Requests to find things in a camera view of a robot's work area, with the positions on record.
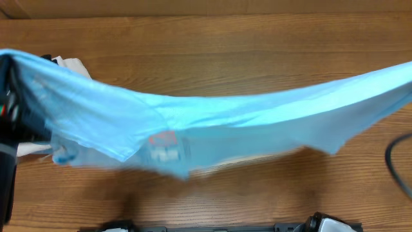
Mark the light blue t-shirt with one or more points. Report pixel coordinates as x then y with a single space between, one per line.
96 124

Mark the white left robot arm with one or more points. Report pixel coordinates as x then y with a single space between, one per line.
19 123

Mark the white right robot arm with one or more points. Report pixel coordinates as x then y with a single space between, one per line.
321 222

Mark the beige folded garment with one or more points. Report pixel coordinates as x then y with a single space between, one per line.
28 148

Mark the black folded garment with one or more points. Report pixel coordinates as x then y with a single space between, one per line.
49 58

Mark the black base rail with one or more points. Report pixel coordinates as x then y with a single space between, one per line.
129 226

